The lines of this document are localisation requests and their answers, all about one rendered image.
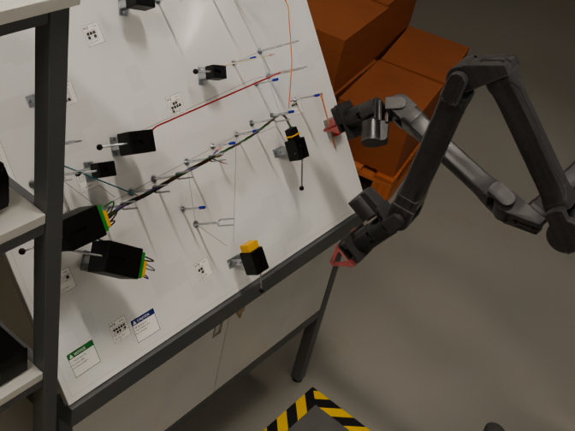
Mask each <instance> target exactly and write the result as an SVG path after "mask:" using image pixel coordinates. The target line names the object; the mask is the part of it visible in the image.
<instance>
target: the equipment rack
mask: <svg viewBox="0 0 575 431"><path fill-rule="evenodd" d="M77 5H80V0H0V37H1V36H3V35H7V34H11V33H14V32H19V31H23V30H27V29H29V28H33V27H35V109H34V196H33V195H32V194H31V193H30V192H29V191H28V190H26V189H25V188H24V187H22V186H21V185H20V184H18V183H17V182H16V181H14V180H13V179H11V178H10V177H9V206H8V207H6V208H4V209H2V210H0V255H2V254H3V253H5V252H7V251H10V250H12V249H14V248H15V247H17V246H20V245H23V244H25V243H26V242H28V241H30V240H32V239H34V266H33V350H32V349H31V348H30V347H29V346H28V345H26V344H25V343H24V342H23V341H22V340H21V339H20V338H18V337H17V336H16V335H15V334H14V333H13V332H12V331H11V330H9V329H8V328H7V327H6V326H5V325H4V324H3V323H1V322H0V326H1V327H2V328H3V329H4V330H5V331H7V332H8V333H9V334H10V335H11V336H12V337H13V338H14V339H16V340H17V341H18V342H19V343H20V344H21V345H22V346H24V347H25V348H26V347H27V370H26V371H24V372H23V373H21V374H19V375H17V376H16V377H15V378H13V379H12V380H10V381H8V382H6V383H4V384H3V385H1V386H0V413H1V412H3V411H4V410H6V409H8V408H9V407H10V406H12V405H13V404H15V403H17V402H19V401H20V400H22V399H23V398H25V397H26V396H28V395H29V394H31V393H33V431H56V397H57V371H58V345H59V318H60V292H61V266H62V214H63V188H64V162H65V135H66V108H67V83H68V31H69V8H70V7H73V6H77Z"/></svg>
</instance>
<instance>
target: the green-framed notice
mask: <svg viewBox="0 0 575 431"><path fill-rule="evenodd" d="M66 358H67V360H68V363H69V365H70V368H71V369H72V371H73V374H74V377H75V379H77V378H79V377H80V376H82V375H83V374H84V373H85V372H87V371H88V370H90V369H92V368H93V367H95V366H96V365H98V364H99V363H101V362H102V360H101V358H100V356H99V354H98V351H97V348H96V346H95V345H94V342H93V340H92V339H90V340H88V341H87V342H86V343H85V344H83V345H81V346H79V347H78V348H76V349H75V350H73V351H71V352H70V353H69V354H68V355H66Z"/></svg>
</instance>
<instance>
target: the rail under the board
mask: <svg viewBox="0 0 575 431"><path fill-rule="evenodd" d="M361 223H364V222H362V221H361V219H360V218H359V217H358V215H357V214H356V213H354V214H352V215H350V216H349V217H348V218H347V219H346V220H344V221H342V222H341V223H339V224H338V225H336V226H335V227H333V228H331V229H330V230H329V231H328V232H326V233H324V234H323V235H321V236H320V237H318V238H317V239H315V240H314V241H312V242H311V243H310V244H309V245H307V246H305V247H304V248H302V249H301V250H299V251H297V252H296V253H294V254H293V255H292V256H291V257H289V258H287V259H286V260H284V261H283V262H282V263H280V264H278V265H277V266H275V267H274V268H273V269H271V270H270V271H268V272H267V273H265V274H264V275H262V288H263V289H264V292H262V293H261V292H259V291H258V289H259V288H260V277H259V278H257V279H256V280H255V281H253V282H252V283H251V284H249V285H248V286H246V287H244V288H243V289H241V290H240V291H238V292H237V293H236V294H234V295H233V296H231V297H230V298H228V299H226V300H225V301H223V302H222V303H220V304H219V305H218V306H217V307H215V308H214V309H212V310H210V311H209V312H207V313H206V314H204V315H203V316H201V317H200V318H199V319H197V320H196V321H194V322H192V323H191V324H189V325H188V326H186V327H185V328H183V329H182V330H181V331H180V332H178V333H177V334H175V335H173V336H172V337H170V338H169V339H167V340H165V341H164V342H163V343H162V344H160V345H158V346H157V347H155V348H154V349H153V350H151V351H149V352H148V353H146V354H145V355H144V356H143V357H141V358H139V359H138V360H136V361H135V362H133V363H131V364H130V365H128V366H127V367H126V368H125V369H123V370H122V371H120V372H119V373H117V374H116V375H114V376H112V377H111V378H109V379H108V380H107V381H105V382H104V383H102V384H101V385H99V386H98V387H96V388H94V389H93V390H91V391H90V392H89V393H88V394H86V395H85V396H83V397H82V398H80V399H78V400H77V401H75V402H74V403H72V404H71V405H70V406H68V405H65V404H64V403H63V401H62V397H61V395H60V393H59V394H58V395H57V397H56V414H57V415H58V416H59V417H60V418H61V419H62V420H63V421H64V422H65V423H67V424H68V425H69V427H71V428H72V427H73V426H75V425H76V424H77V423H79V422H81V421H82V420H84V419H85V418H86V417H88V416H90V415H91V414H92V413H93V412H94V411H96V410H98V409H99V408H101V407H102V406H103V405H105V404H107V403H108V402H110V401H111V400H112V399H113V398H115V397H116V396H118V395H119V394H120V393H122V392H124V391H125V390H127V389H128V388H129V387H131V386H132V385H133V384H134V383H136V382H137V381H139V380H141V379H142V378H143V377H145V376H146V375H148V374H150V373H151V372H152V371H153V370H154V369H156V368H158V367H159V366H160V365H162V364H163V363H165V362H167V361H168V360H169V359H171V358H172V357H173V356H175V355H176V354H177V353H179V352H180V351H182V350H184V349H185V348H186V347H188V346H189V345H191V344H192V343H193V342H194V341H196V340H197V339H199V338H201V337H202V336H203V335H205V334H207V333H208V332H210V331H211V330H212V329H213V328H215V327H216V326H218V325H219V324H220V323H222V322H224V321H225V320H227V319H228V318H229V317H231V316H232V315H233V314H235V313H236V312H237V311H239V310H241V309H242V308H244V307H245V306H246V305H248V304H249V303H251V302H252V301H253V300H254V299H256V298H258V297H259V296H261V295H262V294H263V293H265V292H267V291H268V290H269V289H271V287H273V286H275V285H276V284H278V283H279V282H280V281H282V280H284V279H285V278H287V277H288V276H289V275H290V274H292V273H293V272H295V271H296V270H297V269H299V268H301V267H302V266H304V265H305V264H306V263H308V262H310V260H312V259H313V258H314V257H316V256H318V255H319V254H321V253H322V252H323V251H325V250H327V249H328V248H330V246H332V245H333V244H335V243H336V242H337V241H339V240H340V239H342V238H344V237H345V236H346V235H348V234H349V233H350V232H351V230H353V229H354V228H357V227H358V226H359V225H360V224H361Z"/></svg>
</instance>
